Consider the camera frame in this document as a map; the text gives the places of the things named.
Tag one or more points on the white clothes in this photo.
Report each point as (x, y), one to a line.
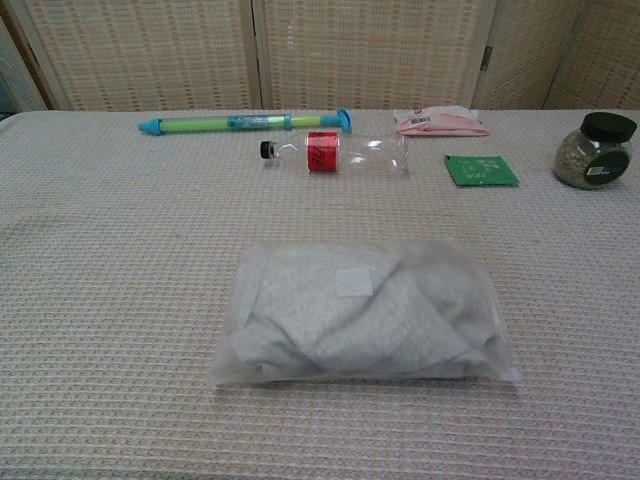
(350, 325)

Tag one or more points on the transparent plastic zip bag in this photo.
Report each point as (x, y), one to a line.
(280, 370)

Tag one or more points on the clear plastic bottle red label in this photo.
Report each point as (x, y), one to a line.
(324, 152)

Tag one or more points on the pink white wipes packet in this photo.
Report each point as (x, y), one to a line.
(440, 124)

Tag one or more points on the green blue water pump toy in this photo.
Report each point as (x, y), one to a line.
(200, 123)

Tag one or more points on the green square sachet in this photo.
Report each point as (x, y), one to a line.
(480, 171)

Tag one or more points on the woven folding screen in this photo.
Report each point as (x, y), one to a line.
(350, 50)

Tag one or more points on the woven beige tablecloth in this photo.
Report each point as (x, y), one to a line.
(125, 300)

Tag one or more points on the glass jar black lid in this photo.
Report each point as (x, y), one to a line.
(582, 160)

